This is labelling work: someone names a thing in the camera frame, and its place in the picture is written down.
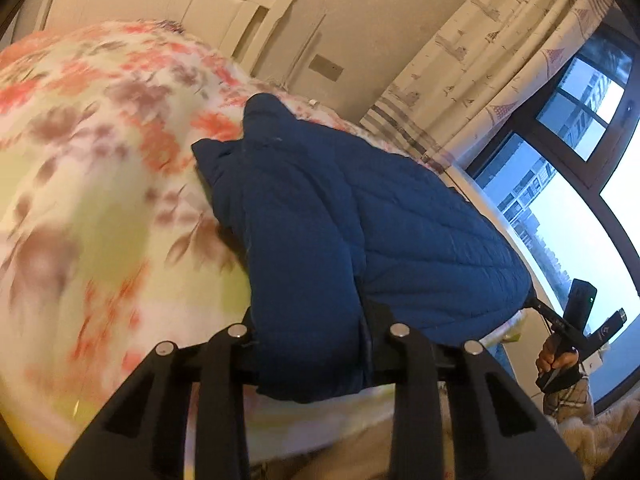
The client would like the navy blue puffer jacket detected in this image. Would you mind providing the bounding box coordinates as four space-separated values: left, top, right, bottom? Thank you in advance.
192 93 534 403

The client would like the person's right hand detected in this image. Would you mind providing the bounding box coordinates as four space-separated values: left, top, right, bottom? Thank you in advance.
536 334 579 374

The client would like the white window sill ledge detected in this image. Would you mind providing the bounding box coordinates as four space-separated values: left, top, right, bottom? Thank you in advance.
439 165 563 314

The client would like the dark framed window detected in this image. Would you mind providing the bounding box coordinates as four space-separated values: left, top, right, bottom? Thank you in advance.
466 8 639 411

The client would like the floral bed quilt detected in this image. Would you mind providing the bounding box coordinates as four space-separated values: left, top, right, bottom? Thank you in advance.
0 18 526 466

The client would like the patterned cream curtain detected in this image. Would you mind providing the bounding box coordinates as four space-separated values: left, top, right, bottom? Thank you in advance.
361 0 614 172

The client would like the white wooden headboard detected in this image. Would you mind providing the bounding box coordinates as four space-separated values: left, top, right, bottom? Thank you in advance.
34 0 295 75

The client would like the brass wall switch plate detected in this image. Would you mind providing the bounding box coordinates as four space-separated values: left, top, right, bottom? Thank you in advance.
308 54 344 82

